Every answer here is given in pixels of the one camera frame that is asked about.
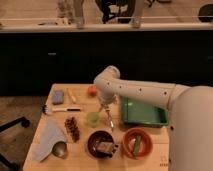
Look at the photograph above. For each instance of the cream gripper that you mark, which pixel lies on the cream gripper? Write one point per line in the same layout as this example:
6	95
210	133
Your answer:
105	106

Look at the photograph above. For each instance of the silver metal fork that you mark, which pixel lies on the silver metal fork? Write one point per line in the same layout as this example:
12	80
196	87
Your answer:
110	121

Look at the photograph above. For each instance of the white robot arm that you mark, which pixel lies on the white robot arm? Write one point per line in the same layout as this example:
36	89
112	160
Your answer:
190	111

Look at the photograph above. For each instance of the green plastic tray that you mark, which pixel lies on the green plastic tray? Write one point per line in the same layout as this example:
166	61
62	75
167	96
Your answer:
139	113

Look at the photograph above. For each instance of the green plastic cup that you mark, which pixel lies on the green plastic cup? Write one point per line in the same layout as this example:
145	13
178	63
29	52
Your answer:
92	119

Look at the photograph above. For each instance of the orange tomato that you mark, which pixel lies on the orange tomato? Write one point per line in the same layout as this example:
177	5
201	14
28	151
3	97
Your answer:
92	91

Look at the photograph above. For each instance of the dark brown bowl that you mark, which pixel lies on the dark brown bowl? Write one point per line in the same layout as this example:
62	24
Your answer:
93	141

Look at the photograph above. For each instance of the yellow banana-like stick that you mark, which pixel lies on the yellow banana-like stick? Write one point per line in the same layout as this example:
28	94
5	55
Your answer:
71	96

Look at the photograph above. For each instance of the brown grape bunch toy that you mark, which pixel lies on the brown grape bunch toy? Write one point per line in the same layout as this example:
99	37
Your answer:
72	128

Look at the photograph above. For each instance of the tan sponge in bowl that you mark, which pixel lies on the tan sponge in bowl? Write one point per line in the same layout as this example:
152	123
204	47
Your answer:
106	147

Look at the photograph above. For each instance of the green vegetable in bowl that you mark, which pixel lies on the green vegetable in bowl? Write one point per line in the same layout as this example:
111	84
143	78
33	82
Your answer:
137	145

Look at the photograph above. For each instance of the blue sponge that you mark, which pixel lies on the blue sponge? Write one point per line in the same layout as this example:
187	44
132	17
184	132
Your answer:
58	97

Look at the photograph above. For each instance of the orange bowl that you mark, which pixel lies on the orange bowl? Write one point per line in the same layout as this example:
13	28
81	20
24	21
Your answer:
129	140

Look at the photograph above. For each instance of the metal measuring cup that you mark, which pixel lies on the metal measuring cup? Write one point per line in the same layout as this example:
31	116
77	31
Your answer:
60	150

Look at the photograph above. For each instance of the grey cloth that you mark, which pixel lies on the grey cloth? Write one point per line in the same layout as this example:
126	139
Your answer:
51	134

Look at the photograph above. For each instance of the black chair in background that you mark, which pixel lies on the black chair in background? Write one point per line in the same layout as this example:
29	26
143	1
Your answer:
122	10

